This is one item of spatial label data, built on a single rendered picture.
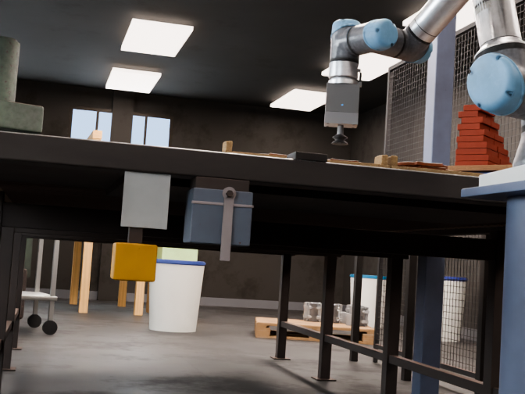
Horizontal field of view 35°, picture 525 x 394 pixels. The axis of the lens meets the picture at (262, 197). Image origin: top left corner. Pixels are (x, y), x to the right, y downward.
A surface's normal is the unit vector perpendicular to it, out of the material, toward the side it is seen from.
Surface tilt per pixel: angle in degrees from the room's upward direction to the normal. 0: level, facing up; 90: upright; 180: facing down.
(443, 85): 90
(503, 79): 98
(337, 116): 90
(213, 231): 90
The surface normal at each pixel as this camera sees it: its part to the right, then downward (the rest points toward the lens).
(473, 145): -0.58, -0.10
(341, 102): -0.05, -0.08
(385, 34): 0.58, -0.03
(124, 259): 0.24, -0.06
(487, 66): -0.79, 0.04
